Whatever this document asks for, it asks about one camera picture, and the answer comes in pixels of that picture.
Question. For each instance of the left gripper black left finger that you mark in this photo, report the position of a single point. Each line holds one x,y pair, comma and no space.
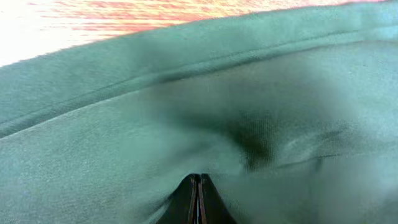
183,203

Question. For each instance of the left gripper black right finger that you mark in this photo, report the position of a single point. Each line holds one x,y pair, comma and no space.
211,207

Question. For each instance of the dark green cloth garment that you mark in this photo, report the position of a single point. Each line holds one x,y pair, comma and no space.
292,114

